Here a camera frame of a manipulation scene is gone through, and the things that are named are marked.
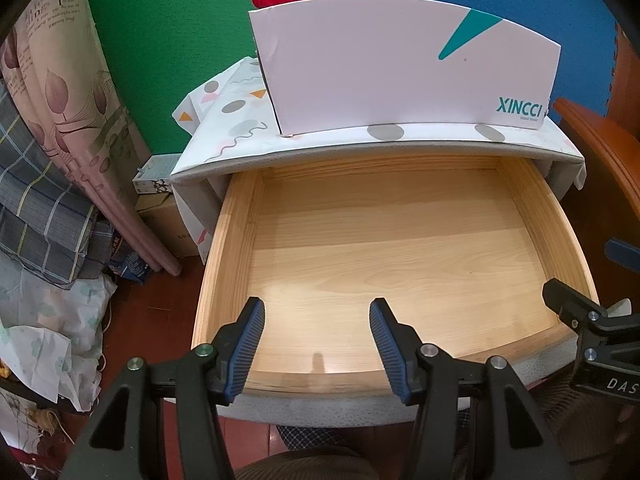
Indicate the pink floral rolled quilt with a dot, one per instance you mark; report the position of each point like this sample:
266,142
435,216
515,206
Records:
65,100

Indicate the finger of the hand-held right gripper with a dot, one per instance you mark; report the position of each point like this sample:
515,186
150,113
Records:
570,302
625,255

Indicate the small white printed box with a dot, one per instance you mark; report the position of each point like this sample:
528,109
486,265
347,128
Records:
155,175

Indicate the person's left leg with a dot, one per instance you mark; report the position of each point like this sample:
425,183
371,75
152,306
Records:
300,465

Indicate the grey-fronted wooden drawer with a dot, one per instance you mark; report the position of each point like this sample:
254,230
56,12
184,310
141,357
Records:
375,240

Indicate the grey plaid bedding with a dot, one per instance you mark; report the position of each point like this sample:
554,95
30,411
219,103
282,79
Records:
45,220

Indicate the orange wooden furniture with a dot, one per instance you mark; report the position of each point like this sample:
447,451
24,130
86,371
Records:
615,170

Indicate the brown cardboard box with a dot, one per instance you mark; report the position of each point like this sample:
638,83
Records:
165,225

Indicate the white patterned plastic bag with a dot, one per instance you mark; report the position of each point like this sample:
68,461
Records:
50,310

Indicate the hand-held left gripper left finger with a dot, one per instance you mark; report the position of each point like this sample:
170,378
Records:
246,350

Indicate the green foam puzzle mat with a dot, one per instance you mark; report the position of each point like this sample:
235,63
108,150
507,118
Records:
175,35

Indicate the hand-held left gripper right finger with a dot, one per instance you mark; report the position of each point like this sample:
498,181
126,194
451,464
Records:
390,355

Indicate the blue package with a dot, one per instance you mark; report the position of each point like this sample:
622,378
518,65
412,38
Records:
130,265

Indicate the white shoe box teal print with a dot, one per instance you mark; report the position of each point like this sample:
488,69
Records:
375,70

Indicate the grey bedside cabinet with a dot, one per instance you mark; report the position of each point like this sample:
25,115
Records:
562,180

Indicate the white patterned cover cloth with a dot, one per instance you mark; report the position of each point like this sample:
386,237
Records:
235,110

